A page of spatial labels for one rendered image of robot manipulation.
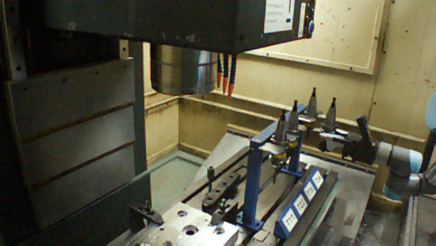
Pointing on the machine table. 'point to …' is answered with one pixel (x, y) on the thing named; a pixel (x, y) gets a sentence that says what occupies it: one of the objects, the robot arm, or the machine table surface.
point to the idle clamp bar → (219, 192)
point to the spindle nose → (182, 70)
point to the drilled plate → (176, 225)
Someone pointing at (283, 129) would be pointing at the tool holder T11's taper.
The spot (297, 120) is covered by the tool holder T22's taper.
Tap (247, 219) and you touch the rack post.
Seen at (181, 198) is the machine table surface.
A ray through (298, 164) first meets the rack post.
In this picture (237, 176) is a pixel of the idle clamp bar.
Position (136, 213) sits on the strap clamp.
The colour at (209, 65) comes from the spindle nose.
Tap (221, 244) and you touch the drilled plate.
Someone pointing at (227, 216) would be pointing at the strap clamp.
